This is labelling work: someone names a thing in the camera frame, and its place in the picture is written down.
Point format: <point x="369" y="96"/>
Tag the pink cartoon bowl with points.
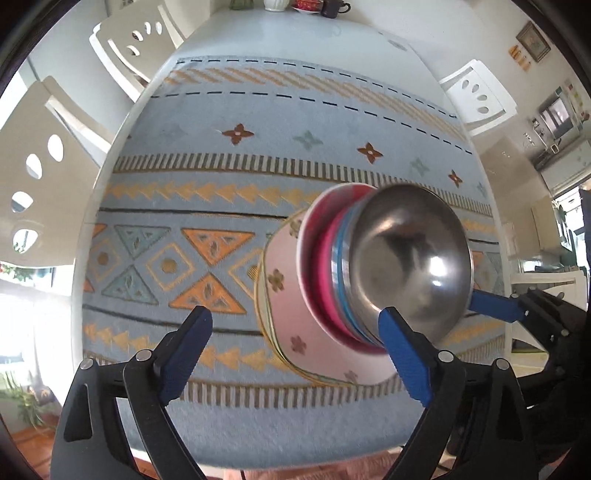
<point x="304" y="263"/>

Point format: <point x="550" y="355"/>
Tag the green ornament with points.
<point x="240" y="3"/>

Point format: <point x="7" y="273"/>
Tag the hexagonal tree print plate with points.
<point x="286" y="314"/>

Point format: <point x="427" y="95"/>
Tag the blue steel bowl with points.
<point x="406" y="258"/>

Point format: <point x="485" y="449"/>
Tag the potted green plant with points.
<point x="23" y="401"/>

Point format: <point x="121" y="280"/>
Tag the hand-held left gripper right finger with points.
<point x="406" y="364"/>

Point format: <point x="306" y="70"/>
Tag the yellow wall ornament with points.
<point x="519" y="56"/>

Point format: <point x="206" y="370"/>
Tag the steel countertop oven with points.
<point x="558" y="113"/>

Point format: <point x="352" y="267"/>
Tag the dark mug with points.
<point x="332" y="8"/>

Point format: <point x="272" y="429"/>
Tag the pink steel bowl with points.
<point x="324" y="272"/>

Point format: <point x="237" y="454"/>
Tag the round blue leaf print plate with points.
<point x="261" y="300"/>

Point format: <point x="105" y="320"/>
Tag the white chair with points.
<point x="27" y="129"/>
<point x="450" y="85"/>
<point x="106" y="39"/>

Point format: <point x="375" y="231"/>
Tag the patterned blue table mat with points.
<point x="184" y="152"/>

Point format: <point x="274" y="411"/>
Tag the framed wall picture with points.
<point x="533" y="42"/>

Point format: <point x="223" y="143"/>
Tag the red bowl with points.
<point x="307" y="5"/>

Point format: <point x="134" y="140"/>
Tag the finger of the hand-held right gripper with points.
<point x="498" y="305"/>

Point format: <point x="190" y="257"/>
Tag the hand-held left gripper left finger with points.
<point x="184" y="364"/>

